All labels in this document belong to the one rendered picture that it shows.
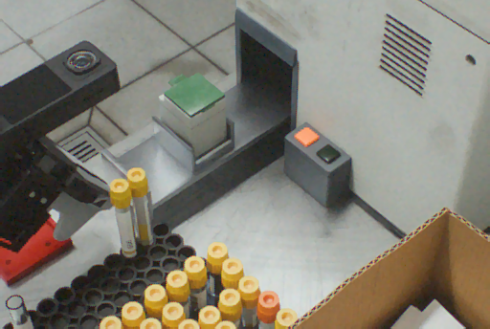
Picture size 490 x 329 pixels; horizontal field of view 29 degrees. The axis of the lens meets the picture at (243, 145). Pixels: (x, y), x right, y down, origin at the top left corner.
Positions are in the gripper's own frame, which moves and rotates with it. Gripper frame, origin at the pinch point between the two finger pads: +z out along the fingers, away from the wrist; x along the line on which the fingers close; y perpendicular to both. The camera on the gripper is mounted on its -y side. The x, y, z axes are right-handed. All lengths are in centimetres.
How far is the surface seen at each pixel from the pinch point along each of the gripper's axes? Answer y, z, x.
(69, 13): -10, 112, -126
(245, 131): -11.8, 8.0, 1.9
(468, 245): -15.4, -0.1, 27.5
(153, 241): 0.7, 2.5, 5.4
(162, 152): -5.4, 4.2, -1.2
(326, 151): -15.0, 8.2, 9.6
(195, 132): -8.8, 1.2, 2.2
